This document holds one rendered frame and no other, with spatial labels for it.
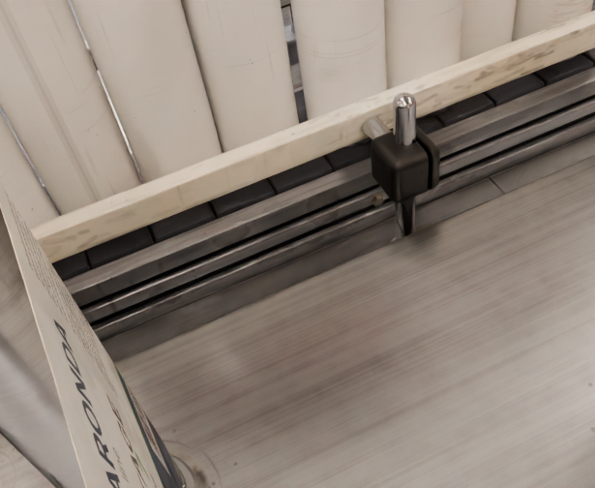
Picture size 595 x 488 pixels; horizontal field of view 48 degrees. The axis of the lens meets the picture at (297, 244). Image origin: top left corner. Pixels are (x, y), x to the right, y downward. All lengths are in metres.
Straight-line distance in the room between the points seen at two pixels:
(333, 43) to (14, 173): 0.18
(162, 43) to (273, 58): 0.06
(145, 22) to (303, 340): 0.17
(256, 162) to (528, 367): 0.18
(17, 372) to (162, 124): 0.21
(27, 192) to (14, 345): 0.21
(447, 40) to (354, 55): 0.06
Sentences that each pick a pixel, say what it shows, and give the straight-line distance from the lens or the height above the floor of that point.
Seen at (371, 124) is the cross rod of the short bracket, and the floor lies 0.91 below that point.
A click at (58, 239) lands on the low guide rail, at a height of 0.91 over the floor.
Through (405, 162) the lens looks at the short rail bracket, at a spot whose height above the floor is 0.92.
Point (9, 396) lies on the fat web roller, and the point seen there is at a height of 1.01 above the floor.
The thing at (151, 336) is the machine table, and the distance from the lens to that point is 0.42.
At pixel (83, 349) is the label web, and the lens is 0.17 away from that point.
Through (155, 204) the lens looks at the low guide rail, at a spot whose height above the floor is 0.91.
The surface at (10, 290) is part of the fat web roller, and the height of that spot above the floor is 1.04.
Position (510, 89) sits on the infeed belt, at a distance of 0.47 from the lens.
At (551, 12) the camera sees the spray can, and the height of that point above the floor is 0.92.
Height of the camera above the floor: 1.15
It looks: 48 degrees down
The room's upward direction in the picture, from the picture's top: 11 degrees counter-clockwise
